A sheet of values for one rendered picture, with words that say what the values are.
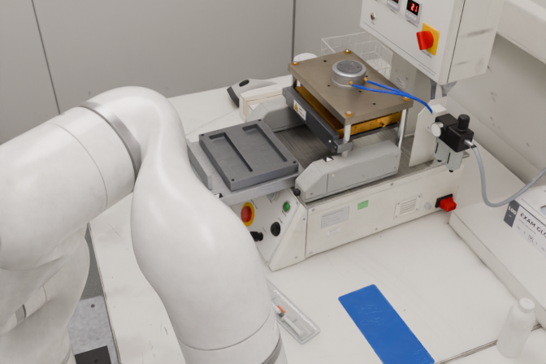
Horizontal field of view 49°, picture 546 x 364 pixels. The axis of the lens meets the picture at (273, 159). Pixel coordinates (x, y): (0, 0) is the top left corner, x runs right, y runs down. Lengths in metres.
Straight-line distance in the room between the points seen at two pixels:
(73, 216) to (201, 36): 2.45
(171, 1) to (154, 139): 2.33
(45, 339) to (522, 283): 0.99
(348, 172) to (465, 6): 0.42
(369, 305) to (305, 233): 0.21
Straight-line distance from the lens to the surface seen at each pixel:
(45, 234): 0.54
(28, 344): 1.01
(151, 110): 0.58
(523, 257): 1.52
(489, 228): 1.57
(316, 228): 1.40
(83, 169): 0.55
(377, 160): 1.38
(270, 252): 1.43
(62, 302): 0.98
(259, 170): 1.32
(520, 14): 1.68
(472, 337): 1.39
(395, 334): 1.35
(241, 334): 0.51
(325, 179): 1.32
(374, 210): 1.47
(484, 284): 1.49
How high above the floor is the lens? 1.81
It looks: 37 degrees down
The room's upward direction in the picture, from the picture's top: 1 degrees clockwise
